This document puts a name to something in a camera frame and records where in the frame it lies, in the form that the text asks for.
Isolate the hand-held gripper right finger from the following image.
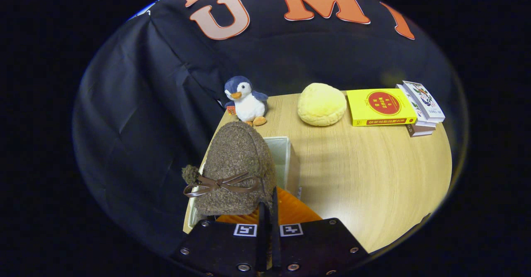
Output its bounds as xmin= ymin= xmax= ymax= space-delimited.
xmin=272 ymin=186 xmax=370 ymax=277

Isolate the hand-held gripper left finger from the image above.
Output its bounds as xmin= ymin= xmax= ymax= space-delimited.
xmin=170 ymin=202 xmax=270 ymax=277

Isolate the brown woven storage box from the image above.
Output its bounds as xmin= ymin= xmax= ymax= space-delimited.
xmin=183 ymin=136 xmax=301 ymax=234

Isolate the penguin plush toy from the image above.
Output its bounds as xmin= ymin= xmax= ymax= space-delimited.
xmin=224 ymin=76 xmax=269 ymax=127

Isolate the yellow round plush bun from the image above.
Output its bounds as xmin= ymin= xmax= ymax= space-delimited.
xmin=297 ymin=83 xmax=347 ymax=127

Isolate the black backdrop cloth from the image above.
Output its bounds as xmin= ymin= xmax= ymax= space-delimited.
xmin=75 ymin=0 xmax=461 ymax=257

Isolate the yellow book with red circle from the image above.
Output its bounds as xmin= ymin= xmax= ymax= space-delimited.
xmin=346 ymin=88 xmax=417 ymax=127

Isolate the dark brown book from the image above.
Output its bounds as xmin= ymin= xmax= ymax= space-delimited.
xmin=406 ymin=123 xmax=436 ymax=138

